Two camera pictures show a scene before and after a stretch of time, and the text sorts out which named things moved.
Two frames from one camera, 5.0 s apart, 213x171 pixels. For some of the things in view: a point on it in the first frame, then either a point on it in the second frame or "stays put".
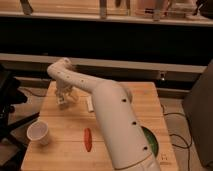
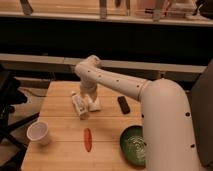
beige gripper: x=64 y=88 → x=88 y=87
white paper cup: x=38 y=130 stays put
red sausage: x=88 y=139 stays put
